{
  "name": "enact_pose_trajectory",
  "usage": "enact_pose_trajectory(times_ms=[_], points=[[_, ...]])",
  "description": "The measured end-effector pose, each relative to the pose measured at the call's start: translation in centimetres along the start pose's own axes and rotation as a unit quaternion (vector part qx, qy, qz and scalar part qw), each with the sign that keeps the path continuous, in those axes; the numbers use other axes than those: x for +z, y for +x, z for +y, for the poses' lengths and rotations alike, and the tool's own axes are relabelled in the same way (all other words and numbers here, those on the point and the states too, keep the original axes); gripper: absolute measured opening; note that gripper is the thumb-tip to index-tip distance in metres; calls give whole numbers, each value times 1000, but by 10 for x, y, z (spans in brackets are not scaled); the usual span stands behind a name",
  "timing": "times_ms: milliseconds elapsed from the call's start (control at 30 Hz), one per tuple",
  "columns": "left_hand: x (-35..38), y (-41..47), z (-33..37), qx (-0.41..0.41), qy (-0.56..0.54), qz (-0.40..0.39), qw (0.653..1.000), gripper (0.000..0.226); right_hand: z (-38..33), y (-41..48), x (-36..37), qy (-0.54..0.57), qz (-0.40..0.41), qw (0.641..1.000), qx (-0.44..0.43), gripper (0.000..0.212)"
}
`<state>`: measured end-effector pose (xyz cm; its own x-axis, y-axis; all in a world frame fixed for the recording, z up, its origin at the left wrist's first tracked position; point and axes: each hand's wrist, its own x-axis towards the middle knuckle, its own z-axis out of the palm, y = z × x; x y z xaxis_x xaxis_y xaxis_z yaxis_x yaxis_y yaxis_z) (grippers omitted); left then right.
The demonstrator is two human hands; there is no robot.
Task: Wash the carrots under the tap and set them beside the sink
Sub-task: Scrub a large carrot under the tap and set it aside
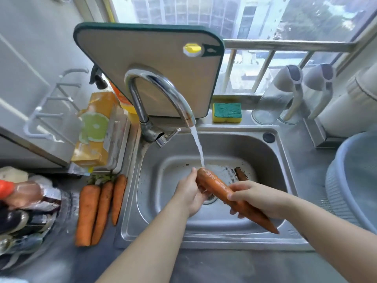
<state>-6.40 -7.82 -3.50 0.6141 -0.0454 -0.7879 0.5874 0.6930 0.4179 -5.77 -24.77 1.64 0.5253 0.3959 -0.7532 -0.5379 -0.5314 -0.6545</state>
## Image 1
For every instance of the chrome faucet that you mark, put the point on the chrome faucet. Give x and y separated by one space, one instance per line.
138 106

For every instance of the window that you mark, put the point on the window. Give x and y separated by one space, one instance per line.
265 17

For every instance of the person's right forearm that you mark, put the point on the person's right forearm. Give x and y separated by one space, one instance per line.
332 232

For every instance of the beige green-rimmed cutting board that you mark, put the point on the beige green-rimmed cutting board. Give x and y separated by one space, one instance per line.
132 55

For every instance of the person's left hand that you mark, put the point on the person's left hand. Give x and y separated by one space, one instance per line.
188 197

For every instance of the glass pitcher with grey lid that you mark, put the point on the glass pitcher with grey lid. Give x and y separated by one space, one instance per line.
319 75
265 106

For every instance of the black sink hole plug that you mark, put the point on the black sink hole plug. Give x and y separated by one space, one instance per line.
269 137

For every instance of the yellow dish soap pump bottle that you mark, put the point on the yellow dish soap pump bottle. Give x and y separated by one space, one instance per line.
126 106

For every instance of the clear plastic bag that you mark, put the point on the clear plastic bag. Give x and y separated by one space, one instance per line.
78 170

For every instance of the orange box with lime picture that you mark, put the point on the orange box with lime picture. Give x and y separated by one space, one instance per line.
94 126

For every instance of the slim orange carrot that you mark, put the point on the slim orange carrot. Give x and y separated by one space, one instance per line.
102 209

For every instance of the person's left forearm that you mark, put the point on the person's left forearm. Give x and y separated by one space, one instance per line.
147 253

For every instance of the white plastic tray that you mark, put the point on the white plastic tray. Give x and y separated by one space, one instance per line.
125 138

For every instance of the white slotted plastic basket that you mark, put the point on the white slotted plastic basket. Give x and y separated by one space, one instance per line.
11 280

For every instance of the transparent plastic packet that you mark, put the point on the transparent plastic packet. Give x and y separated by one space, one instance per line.
113 135

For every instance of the orange carrot with leafy stem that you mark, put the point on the orange carrot with leafy stem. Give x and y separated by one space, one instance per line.
87 215

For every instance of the yellow green sponge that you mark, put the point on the yellow green sponge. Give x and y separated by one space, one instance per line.
227 112

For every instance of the blue plastic colander basin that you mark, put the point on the blue plastic colander basin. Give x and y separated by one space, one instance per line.
353 179

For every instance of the dark soy sauce bottle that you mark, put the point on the dark soy sauce bottle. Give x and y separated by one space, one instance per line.
17 221

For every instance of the white wall hook rack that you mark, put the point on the white wall hook rack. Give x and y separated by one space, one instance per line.
50 115

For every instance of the stainless steel sink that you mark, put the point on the stainless steel sink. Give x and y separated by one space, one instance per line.
165 179

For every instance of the person's right hand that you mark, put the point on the person's right hand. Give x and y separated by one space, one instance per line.
265 198

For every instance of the white duct pipe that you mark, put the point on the white duct pipe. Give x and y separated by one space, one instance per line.
344 114

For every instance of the steel window guard rail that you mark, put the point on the steel window guard rail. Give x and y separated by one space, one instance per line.
279 45

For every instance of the steel drain strainer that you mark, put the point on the steel drain strainer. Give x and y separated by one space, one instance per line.
210 200

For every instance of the beige capped bottle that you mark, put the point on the beige capped bottle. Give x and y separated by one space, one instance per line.
11 174

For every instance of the white capped bottle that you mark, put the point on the white capped bottle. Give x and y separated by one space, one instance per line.
39 180

